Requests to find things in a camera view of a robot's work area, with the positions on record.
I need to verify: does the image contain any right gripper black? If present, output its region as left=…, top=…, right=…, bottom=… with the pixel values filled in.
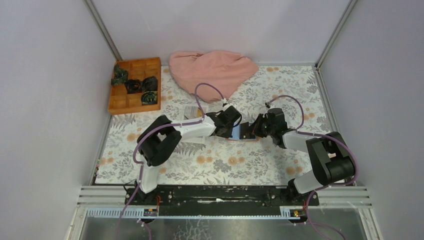
left=246, top=114, right=275, bottom=139

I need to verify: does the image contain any brown leather card holder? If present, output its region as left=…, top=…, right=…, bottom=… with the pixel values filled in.
left=226, top=124, right=259, bottom=142

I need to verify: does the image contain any white translucent card box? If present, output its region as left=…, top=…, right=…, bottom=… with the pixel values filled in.
left=180, top=105, right=205, bottom=145

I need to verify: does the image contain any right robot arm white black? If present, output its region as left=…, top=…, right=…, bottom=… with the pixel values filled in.
left=243, top=108, right=356, bottom=206

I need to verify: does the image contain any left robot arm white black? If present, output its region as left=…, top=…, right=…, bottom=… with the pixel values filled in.
left=133, top=104, right=242, bottom=206

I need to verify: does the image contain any floral table mat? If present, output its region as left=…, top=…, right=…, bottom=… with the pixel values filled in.
left=94, top=66, right=332, bottom=185

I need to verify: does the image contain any pink cloth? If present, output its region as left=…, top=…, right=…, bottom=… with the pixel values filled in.
left=168, top=50, right=259, bottom=103

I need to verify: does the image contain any dark patterned rolled sock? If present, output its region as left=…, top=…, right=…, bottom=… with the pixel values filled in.
left=140, top=91, right=158, bottom=106

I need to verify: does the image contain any black rolled sock right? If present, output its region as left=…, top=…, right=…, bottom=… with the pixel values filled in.
left=141, top=76, right=158, bottom=92

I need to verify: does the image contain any black rolled sock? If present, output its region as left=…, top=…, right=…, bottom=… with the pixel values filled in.
left=141, top=76, right=158, bottom=92
left=124, top=79, right=143, bottom=94

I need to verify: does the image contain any black rolled sock left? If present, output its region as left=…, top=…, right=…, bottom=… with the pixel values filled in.
left=124, top=79, right=143, bottom=94

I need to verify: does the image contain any wooden compartment tray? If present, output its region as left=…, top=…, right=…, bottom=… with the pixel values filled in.
left=108, top=57, right=162, bottom=115

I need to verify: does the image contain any green patterned rolled sock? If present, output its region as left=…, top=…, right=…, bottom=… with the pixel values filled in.
left=110, top=63, right=129, bottom=86

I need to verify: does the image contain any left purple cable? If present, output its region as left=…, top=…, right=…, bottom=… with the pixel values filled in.
left=114, top=82, right=228, bottom=240

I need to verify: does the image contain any purple cable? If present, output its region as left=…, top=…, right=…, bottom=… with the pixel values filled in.
left=264, top=95, right=360, bottom=240
left=114, top=82, right=228, bottom=240

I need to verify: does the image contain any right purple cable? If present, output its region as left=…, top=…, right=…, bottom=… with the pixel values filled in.
left=264, top=95, right=360, bottom=240

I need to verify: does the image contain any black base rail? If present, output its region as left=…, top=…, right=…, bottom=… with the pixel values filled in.
left=123, top=184, right=320, bottom=217

